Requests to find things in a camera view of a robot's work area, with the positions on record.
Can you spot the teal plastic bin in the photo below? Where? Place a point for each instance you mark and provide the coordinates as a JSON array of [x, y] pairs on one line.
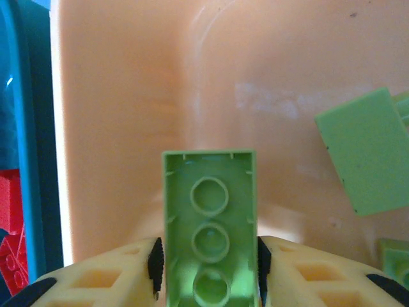
[[35, 96]]

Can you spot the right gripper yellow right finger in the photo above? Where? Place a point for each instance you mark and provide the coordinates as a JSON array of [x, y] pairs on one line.
[[319, 278]]

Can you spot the orange plastic bin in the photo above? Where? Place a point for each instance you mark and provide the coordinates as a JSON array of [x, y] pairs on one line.
[[128, 96]]

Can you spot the small green lego brick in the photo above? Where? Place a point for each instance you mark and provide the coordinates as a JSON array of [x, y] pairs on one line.
[[367, 153], [396, 259]]

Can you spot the long green lego brick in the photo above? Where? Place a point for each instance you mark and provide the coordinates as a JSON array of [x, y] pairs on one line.
[[209, 224]]

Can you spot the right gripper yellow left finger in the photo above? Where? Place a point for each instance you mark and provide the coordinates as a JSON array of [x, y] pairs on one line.
[[105, 278]]

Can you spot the red lego brick white print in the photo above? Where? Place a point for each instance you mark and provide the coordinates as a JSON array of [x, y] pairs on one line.
[[12, 265]]

